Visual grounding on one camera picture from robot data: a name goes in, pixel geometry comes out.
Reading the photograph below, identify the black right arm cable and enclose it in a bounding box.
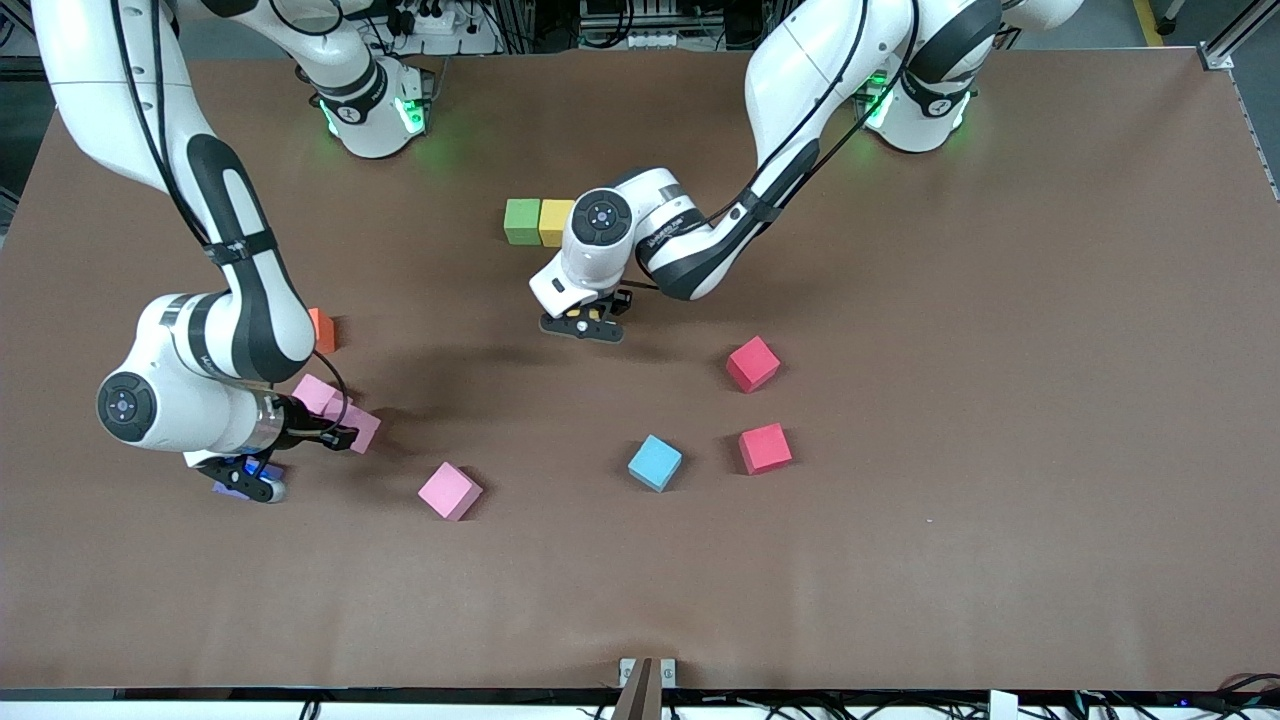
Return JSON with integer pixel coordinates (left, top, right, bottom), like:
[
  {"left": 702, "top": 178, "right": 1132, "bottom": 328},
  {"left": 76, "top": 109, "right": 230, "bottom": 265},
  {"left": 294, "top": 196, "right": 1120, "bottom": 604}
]
[{"left": 308, "top": 348, "right": 350, "bottom": 436}]

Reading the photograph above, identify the green foam cube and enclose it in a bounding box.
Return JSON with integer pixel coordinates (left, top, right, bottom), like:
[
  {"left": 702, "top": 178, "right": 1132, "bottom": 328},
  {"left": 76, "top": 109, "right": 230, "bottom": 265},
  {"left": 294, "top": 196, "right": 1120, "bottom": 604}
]
[{"left": 503, "top": 198, "right": 543, "bottom": 247}]

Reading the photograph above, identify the purple foam cube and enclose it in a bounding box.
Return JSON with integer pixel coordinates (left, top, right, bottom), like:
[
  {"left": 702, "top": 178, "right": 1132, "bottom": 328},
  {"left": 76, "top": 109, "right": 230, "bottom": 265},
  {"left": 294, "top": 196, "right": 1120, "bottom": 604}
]
[{"left": 211, "top": 462, "right": 285, "bottom": 501}]

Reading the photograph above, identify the black cable loop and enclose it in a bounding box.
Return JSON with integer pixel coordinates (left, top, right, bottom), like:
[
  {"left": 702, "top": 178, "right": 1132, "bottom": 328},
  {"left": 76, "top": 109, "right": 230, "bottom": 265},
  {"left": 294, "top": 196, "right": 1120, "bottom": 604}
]
[{"left": 1215, "top": 672, "right": 1280, "bottom": 706}]

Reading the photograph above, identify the grey metal camera bracket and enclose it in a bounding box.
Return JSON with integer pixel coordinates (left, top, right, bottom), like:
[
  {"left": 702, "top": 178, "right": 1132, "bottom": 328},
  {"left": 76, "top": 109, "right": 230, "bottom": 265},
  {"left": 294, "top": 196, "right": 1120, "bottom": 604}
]
[{"left": 618, "top": 656, "right": 678, "bottom": 720}]

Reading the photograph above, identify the aluminium frame profile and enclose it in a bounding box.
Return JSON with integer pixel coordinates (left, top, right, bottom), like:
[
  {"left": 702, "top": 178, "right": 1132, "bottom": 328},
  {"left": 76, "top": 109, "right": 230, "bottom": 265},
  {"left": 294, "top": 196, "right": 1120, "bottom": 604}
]
[{"left": 1195, "top": 0, "right": 1280, "bottom": 201}]

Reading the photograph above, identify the light blue foam cube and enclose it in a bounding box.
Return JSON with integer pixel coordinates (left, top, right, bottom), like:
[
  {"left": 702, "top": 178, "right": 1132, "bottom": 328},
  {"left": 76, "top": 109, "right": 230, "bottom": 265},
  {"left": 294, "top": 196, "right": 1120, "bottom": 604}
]
[{"left": 627, "top": 434, "right": 684, "bottom": 493}]

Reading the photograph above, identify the brown paper table cover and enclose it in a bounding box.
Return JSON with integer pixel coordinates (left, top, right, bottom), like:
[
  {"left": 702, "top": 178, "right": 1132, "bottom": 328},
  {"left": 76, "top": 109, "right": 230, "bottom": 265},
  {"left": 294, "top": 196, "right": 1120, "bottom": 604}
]
[{"left": 0, "top": 45, "right": 1280, "bottom": 696}]

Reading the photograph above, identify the grey control box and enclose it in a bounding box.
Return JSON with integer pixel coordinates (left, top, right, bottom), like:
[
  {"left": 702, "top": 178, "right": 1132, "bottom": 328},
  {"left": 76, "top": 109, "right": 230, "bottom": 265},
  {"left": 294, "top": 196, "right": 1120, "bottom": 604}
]
[{"left": 578, "top": 0, "right": 761, "bottom": 49}]

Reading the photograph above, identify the white power strip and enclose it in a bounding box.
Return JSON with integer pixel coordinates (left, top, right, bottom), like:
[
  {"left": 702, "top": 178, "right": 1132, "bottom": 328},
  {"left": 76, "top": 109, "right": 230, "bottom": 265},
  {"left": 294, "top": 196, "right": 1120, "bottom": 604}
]
[{"left": 395, "top": 0, "right": 471, "bottom": 36}]

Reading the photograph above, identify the red foam cube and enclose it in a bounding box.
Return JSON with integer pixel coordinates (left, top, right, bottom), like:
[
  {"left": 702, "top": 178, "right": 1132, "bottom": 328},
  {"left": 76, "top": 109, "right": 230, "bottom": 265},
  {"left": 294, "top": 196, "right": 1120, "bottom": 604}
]
[
  {"left": 738, "top": 423, "right": 794, "bottom": 476},
  {"left": 726, "top": 335, "right": 782, "bottom": 394}
]

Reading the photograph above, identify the pink foam cube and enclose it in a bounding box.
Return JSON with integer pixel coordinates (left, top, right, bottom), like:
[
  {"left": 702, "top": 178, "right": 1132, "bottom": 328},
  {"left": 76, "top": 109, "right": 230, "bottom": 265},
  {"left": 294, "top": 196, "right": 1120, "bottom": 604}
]
[
  {"left": 292, "top": 374, "right": 347, "bottom": 417},
  {"left": 325, "top": 393, "right": 382, "bottom": 456},
  {"left": 417, "top": 461, "right": 484, "bottom": 522}
]

